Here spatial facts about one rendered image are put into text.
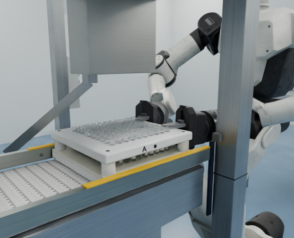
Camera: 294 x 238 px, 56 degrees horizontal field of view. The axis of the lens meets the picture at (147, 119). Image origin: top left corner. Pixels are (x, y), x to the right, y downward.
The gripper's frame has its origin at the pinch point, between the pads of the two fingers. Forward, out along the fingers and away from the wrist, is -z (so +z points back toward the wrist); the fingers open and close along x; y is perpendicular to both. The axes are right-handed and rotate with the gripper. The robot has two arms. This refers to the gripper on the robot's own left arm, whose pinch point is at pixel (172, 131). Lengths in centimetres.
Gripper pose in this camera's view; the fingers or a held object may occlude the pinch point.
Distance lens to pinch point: 70.4
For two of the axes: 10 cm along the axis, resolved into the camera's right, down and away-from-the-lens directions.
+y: -5.5, -1.6, 8.2
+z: 8.3, -0.9, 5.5
